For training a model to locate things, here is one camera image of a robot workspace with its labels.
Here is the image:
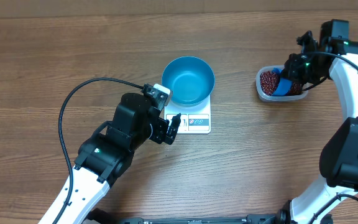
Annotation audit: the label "blue plastic measuring scoop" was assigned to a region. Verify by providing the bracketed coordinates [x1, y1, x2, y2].
[272, 67, 292, 96]

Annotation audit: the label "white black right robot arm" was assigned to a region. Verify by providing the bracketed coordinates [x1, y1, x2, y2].
[274, 19, 358, 223]

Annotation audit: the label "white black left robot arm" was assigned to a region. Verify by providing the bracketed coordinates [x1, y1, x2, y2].
[40, 90, 180, 223]

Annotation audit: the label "white digital kitchen scale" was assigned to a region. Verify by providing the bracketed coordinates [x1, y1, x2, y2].
[164, 95, 211, 134]

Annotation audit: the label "teal metal bowl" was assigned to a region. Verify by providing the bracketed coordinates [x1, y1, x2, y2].
[162, 56, 216, 106]

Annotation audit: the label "red adzuki beans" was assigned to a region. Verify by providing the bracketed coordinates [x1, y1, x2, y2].
[260, 71, 303, 96]

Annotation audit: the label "clear plastic container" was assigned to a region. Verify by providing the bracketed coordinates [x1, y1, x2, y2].
[255, 65, 308, 103]

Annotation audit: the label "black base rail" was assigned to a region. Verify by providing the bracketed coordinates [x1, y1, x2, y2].
[84, 208, 279, 224]

